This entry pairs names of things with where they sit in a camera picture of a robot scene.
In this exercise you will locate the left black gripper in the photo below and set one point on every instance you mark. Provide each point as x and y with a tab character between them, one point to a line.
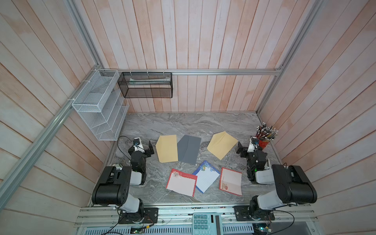
147	151

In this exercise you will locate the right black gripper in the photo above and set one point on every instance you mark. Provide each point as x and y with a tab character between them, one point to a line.
240	149

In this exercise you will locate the yellow envelope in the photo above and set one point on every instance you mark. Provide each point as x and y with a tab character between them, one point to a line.
166	147
221	143

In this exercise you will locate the red bordered letter paper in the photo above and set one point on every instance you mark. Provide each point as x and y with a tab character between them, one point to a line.
182	183

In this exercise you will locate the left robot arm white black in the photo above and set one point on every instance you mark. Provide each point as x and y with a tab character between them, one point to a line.
112	189

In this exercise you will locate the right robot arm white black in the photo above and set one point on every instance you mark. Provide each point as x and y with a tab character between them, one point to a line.
292	186

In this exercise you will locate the grey envelope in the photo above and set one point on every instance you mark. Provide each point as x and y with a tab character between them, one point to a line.
188	149

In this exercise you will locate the blue bordered letter paper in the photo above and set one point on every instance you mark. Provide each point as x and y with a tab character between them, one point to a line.
206	175

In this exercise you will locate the red pencil cup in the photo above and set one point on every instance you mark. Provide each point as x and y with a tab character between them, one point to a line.
263	142

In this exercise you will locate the bundle of pencils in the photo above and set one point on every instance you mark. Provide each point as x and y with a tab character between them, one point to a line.
266	133

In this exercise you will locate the red bordered card right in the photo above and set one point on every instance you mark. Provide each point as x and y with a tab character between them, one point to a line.
230	181

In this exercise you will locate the black mesh basket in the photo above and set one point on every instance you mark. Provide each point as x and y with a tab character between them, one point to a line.
148	85

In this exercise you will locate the teal calculator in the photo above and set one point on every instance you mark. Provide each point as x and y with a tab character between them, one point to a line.
207	224

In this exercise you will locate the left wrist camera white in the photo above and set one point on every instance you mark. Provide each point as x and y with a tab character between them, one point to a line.
138	144

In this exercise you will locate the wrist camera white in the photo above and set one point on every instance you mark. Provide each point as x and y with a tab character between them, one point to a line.
138	144
254	144

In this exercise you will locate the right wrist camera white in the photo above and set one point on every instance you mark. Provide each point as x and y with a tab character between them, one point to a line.
254	144

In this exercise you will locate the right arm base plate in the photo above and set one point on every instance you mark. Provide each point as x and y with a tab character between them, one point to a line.
250	213

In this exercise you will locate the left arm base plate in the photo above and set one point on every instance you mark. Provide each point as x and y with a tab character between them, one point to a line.
147	216

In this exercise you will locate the white wire mesh shelf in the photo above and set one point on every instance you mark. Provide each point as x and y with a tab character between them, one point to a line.
101	105

